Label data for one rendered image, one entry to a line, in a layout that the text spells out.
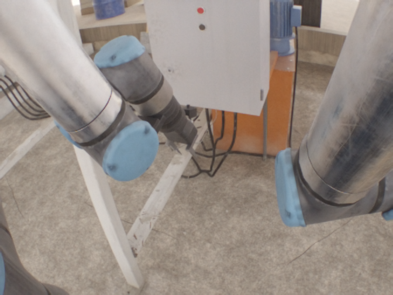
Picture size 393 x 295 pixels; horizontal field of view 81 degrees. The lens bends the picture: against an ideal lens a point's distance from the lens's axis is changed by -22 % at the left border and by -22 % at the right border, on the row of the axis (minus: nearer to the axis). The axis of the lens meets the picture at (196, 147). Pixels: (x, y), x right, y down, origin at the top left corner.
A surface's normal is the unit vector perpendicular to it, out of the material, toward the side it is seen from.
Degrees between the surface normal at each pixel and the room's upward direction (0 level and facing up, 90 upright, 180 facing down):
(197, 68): 90
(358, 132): 102
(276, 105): 90
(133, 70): 86
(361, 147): 106
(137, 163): 94
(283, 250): 0
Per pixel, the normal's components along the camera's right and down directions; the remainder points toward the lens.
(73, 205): -0.09, -0.77
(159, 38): -0.37, 0.62
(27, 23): 0.78, 0.28
